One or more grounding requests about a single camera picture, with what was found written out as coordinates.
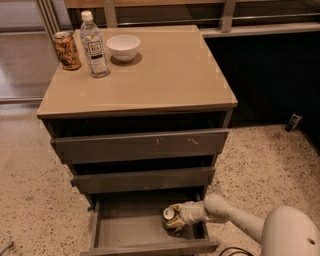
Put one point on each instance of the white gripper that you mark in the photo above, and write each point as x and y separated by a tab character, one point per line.
191	213

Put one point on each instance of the green soda can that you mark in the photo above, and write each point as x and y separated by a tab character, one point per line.
168	215

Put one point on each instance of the grey drawer cabinet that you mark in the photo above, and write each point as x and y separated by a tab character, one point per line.
174	84

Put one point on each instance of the gold brown drink can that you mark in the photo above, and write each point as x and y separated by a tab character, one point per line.
66	50

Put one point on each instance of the metal tool on floor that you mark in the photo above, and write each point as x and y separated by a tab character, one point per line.
6	247

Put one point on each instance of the small dark floor object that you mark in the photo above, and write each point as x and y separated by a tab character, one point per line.
293	123

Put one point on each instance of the clear plastic water bottle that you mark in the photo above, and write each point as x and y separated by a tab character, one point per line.
92	43

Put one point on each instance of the grey middle drawer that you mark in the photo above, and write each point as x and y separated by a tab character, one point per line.
144	180

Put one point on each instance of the grey open bottom drawer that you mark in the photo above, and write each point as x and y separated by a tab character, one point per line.
130	224

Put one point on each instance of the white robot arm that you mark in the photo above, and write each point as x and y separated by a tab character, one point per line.
286	231

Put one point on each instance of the metal railing frame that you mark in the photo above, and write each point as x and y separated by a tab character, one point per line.
214	18

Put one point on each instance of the grey top drawer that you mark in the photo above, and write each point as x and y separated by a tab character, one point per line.
139	146

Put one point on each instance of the white ceramic bowl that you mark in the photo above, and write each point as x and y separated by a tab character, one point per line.
123	48

